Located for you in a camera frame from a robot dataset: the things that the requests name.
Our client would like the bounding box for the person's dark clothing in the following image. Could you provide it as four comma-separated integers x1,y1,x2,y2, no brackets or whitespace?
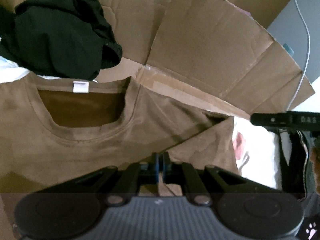
297,175,320,240

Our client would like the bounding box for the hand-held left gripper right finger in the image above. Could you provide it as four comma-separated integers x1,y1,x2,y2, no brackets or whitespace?
162,153,255,206

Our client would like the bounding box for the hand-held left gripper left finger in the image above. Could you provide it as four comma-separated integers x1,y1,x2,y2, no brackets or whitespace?
57,153,160,206

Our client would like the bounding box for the person's right hand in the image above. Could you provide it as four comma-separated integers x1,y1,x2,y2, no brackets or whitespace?
311,145,320,177

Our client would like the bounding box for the white bear print blanket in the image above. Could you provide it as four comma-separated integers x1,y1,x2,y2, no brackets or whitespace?
0,56,284,190

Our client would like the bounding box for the brown printed t-shirt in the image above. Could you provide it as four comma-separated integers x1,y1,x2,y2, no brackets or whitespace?
0,76,242,240

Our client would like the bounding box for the folded cardboard sheet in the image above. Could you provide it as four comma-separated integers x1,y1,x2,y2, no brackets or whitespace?
0,0,316,120

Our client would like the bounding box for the crumpled black garment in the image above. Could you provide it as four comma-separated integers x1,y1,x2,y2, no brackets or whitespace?
0,0,123,79

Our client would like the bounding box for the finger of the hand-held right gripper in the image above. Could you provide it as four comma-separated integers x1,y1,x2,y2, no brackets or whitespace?
251,111,293,127

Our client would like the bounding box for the upright cardboard panel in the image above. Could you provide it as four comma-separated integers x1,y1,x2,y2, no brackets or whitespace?
220,0,300,28

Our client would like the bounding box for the white cable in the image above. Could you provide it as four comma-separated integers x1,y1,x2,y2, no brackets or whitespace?
287,0,312,105

